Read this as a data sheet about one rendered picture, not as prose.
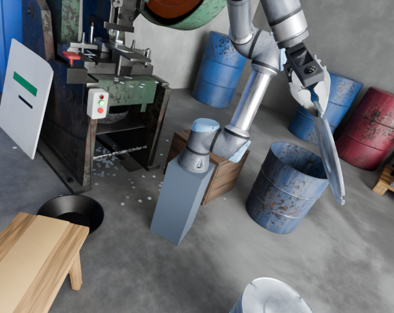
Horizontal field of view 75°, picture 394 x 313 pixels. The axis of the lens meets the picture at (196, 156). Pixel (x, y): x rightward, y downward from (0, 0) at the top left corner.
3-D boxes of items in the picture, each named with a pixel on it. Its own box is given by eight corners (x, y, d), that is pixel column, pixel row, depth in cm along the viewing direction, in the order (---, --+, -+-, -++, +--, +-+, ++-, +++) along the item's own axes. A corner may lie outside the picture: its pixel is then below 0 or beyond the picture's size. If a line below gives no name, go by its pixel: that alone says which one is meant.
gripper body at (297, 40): (316, 72, 69) (302, 27, 64) (327, 78, 61) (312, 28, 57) (288, 85, 71) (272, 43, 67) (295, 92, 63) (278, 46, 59)
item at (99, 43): (125, 53, 152) (126, 45, 150) (102, 51, 141) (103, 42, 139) (116, 48, 157) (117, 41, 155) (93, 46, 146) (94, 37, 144)
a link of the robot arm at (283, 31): (306, 9, 55) (269, 28, 57) (312, 30, 57) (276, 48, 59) (298, 9, 61) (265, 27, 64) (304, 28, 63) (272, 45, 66)
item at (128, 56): (147, 84, 144) (152, 59, 138) (126, 84, 134) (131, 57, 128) (122, 68, 156) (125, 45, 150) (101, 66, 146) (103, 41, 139)
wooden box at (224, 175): (232, 189, 198) (250, 151, 181) (202, 206, 170) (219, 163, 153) (195, 161, 217) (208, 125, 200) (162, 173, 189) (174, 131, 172)
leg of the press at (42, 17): (92, 190, 154) (110, 29, 111) (73, 196, 146) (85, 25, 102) (30, 120, 198) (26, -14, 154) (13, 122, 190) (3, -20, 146)
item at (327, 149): (316, 145, 90) (319, 145, 90) (342, 223, 72) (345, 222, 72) (308, 80, 70) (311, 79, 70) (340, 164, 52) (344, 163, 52)
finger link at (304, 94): (313, 110, 72) (303, 80, 68) (319, 118, 67) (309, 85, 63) (301, 115, 73) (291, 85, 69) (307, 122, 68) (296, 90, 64)
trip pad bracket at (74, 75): (85, 105, 128) (88, 66, 119) (65, 107, 121) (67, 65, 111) (79, 100, 131) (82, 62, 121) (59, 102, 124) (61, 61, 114)
